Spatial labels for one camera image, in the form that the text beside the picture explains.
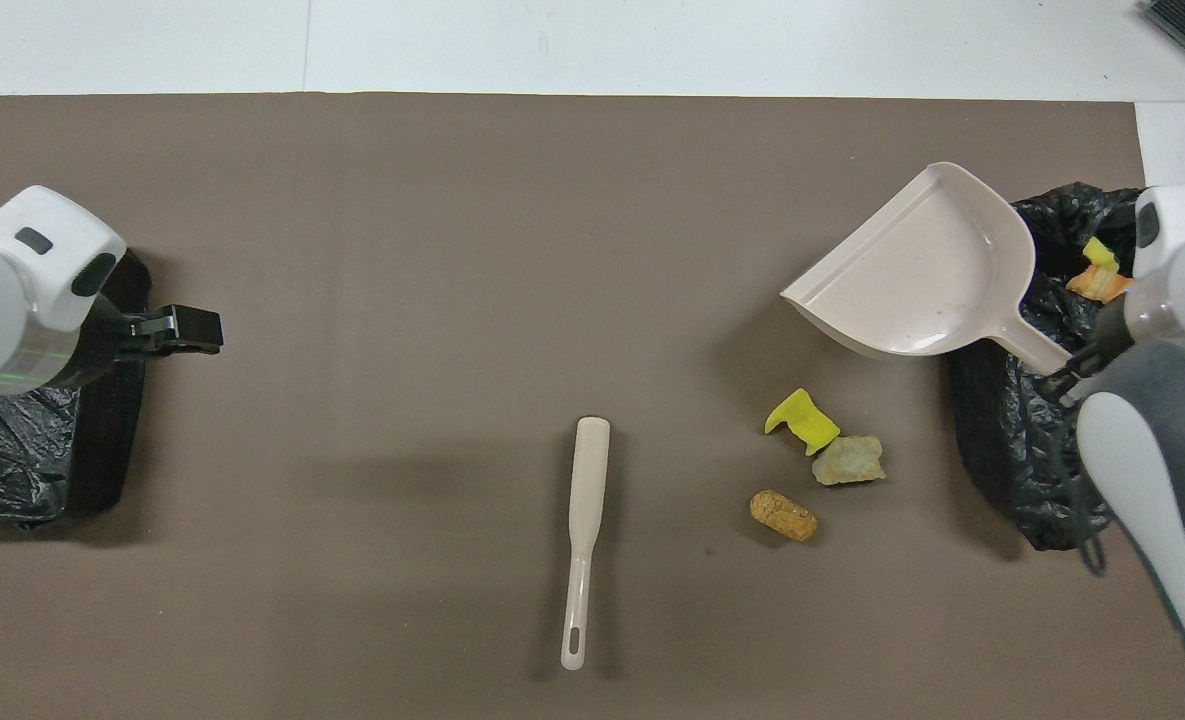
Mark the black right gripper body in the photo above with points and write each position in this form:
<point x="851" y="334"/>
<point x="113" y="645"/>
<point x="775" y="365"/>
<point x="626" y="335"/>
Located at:
<point x="1092" y="358"/>

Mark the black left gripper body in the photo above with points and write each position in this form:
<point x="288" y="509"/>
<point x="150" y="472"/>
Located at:
<point x="147" y="335"/>

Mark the beige plastic dustpan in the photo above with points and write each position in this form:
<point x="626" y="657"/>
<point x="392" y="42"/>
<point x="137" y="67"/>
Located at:
<point x="922" y="270"/>

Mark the brown peanut shaped bread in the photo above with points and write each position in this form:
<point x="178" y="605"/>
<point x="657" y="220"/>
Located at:
<point x="783" y="516"/>

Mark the beige hand brush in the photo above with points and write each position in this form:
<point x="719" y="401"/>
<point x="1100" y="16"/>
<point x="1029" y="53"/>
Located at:
<point x="588" y="480"/>

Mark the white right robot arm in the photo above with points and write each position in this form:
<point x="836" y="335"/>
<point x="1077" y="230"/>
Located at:
<point x="1152" y="470"/>

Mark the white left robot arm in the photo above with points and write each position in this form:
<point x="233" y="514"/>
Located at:
<point x="12" y="290"/>

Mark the black bag lined bin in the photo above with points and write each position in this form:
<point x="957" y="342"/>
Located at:
<point x="1002" y="430"/>
<point x="102" y="450"/>

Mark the small yellow sponge piece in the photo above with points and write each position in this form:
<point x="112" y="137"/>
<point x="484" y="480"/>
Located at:
<point x="1100" y="255"/>

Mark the brown table mat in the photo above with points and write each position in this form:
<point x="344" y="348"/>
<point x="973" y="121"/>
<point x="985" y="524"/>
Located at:
<point x="452" y="200"/>

